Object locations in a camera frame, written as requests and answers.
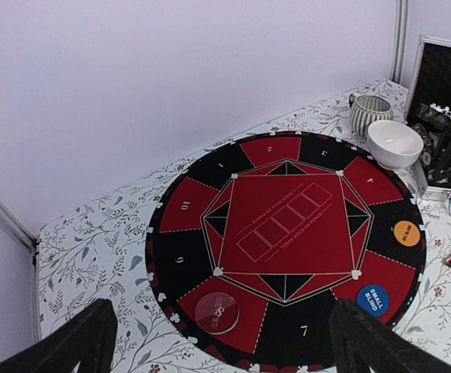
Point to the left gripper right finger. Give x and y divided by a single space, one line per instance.
361 343

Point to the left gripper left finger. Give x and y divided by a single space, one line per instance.
86 342

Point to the blue small blind button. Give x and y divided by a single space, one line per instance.
374 299

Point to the orange big blind button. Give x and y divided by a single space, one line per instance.
407 233

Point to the clear red dealer button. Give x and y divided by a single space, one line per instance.
217 313

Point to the white ceramic bowl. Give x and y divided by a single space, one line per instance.
393 145

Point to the aluminium poker chip case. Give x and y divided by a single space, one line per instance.
429 122

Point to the grey striped ceramic mug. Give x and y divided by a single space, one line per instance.
365 110

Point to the round red black poker mat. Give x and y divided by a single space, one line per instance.
287 225

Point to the right aluminium frame post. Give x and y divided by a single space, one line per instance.
400 38

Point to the aluminium frame post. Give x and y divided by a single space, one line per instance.
11 225
400 38

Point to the left aluminium frame post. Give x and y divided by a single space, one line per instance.
11 225

